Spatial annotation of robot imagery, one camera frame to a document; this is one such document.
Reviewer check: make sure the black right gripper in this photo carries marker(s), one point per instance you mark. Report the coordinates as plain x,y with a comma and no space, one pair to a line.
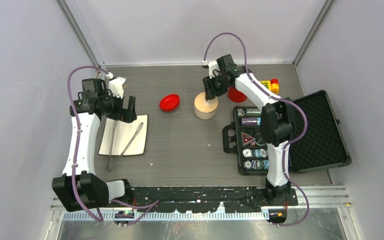
210,92

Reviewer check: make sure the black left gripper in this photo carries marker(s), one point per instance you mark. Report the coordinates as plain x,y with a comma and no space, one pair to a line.
127,115

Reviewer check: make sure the red tall cup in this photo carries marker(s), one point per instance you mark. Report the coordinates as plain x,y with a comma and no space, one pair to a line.
235,95

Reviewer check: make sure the metal tongs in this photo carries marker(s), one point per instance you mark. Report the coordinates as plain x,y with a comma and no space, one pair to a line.
110,165

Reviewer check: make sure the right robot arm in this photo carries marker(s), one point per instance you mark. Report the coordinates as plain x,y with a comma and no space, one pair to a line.
277,117

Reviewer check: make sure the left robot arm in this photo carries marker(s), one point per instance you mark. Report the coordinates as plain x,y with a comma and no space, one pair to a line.
78,188

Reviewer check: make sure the steel round lunch container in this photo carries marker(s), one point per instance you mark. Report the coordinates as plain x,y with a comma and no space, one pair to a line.
205,114

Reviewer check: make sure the white square plate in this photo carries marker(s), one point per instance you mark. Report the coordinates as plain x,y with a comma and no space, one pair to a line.
123,133

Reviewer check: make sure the red round lid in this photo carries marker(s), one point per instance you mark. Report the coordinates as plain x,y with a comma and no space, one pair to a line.
169,102

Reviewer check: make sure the yellow tape measure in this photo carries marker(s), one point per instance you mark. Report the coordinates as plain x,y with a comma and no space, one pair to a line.
272,85

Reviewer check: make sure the black poker chip case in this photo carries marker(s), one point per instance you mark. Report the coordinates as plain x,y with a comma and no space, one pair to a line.
322,146

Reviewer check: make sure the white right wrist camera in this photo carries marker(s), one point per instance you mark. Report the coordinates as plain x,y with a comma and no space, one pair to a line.
212,67

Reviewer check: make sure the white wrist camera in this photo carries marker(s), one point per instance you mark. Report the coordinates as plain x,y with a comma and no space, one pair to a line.
212,67
116,86

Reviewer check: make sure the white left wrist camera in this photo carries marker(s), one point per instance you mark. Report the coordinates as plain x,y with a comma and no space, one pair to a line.
116,86

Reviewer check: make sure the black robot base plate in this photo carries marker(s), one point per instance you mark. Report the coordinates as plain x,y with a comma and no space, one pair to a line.
235,199

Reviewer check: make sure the aluminium frame rail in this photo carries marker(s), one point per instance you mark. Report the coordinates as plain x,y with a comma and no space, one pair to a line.
309,198

